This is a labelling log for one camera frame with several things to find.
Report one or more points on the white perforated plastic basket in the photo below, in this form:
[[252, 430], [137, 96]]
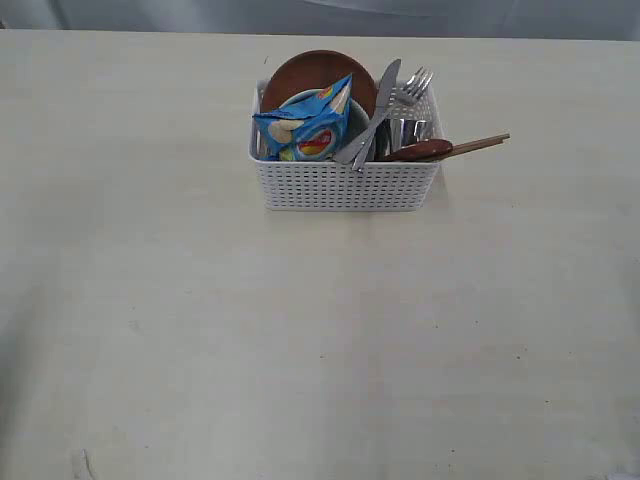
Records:
[[330, 186]]

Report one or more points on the blue chips bag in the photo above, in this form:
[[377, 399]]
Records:
[[311, 129]]

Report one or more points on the pale green ceramic bowl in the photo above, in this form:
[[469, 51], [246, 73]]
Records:
[[358, 118]]

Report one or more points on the dark brown wooden spoon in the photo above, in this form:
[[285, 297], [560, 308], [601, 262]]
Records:
[[420, 150]]

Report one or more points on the silver table knife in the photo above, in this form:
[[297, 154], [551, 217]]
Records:
[[355, 152]]

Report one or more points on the silver fork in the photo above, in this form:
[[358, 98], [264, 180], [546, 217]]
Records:
[[408, 95]]

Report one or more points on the shiny steel cup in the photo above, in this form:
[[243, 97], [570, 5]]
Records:
[[394, 134]]

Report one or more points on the lower brown wooden chopstick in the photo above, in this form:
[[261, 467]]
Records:
[[477, 145]]

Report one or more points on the round brown wooden plate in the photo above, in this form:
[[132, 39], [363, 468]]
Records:
[[318, 69]]

